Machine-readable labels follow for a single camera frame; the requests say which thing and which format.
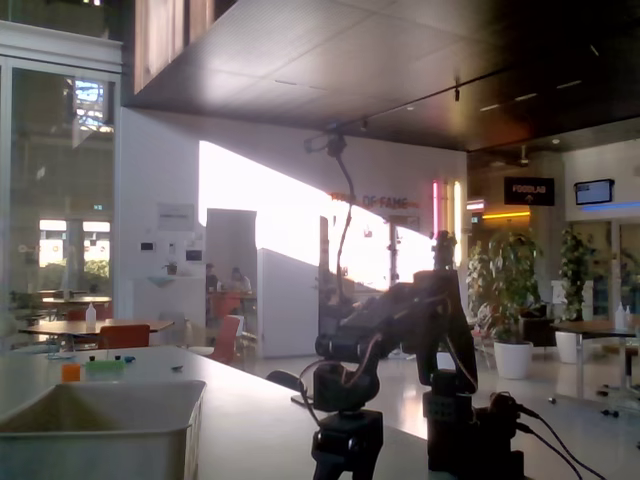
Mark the red chair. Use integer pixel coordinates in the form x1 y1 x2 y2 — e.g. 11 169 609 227
206 314 243 366

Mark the tall plant in white pot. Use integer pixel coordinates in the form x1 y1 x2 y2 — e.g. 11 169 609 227
554 227 597 365

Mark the white partition cabinet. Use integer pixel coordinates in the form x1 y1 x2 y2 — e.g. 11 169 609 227
256 247 321 359

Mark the white light tube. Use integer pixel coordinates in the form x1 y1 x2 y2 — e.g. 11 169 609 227
452 180 463 267

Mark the wooden cafe table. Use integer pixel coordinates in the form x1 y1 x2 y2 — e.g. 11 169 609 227
18 318 176 352

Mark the seated person in light top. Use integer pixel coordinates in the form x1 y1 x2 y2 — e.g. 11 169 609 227
229 264 253 293

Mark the wall monitor screen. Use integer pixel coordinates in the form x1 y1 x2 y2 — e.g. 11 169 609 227
573 178 616 207

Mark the dark wooden table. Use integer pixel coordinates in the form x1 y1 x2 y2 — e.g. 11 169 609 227
548 318 640 404

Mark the black chair back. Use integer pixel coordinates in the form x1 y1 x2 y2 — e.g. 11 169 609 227
264 368 308 394

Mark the large leafy potted plant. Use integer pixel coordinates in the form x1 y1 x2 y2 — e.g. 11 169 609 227
466 228 545 380

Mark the dark climbing plant column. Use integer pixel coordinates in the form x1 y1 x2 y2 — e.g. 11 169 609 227
431 229 459 274

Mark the orange chair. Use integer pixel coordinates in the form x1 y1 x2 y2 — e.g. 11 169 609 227
96 323 152 351

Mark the white wall poster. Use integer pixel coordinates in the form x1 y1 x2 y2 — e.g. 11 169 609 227
156 201 196 232

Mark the black gooseneck clamp holder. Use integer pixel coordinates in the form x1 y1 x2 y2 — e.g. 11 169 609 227
290 149 358 407

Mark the black cable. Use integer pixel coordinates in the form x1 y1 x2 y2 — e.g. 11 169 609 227
518 404 607 480
516 422 585 480

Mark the green flat block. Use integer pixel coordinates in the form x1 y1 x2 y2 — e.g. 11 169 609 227
84 359 127 374

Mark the webcam on gooseneck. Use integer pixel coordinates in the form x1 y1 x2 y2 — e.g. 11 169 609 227
303 130 349 158

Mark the black foodlab sign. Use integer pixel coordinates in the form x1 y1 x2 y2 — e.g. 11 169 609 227
503 175 556 207

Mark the white plastic bin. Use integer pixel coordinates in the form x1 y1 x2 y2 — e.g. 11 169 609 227
0 378 208 480

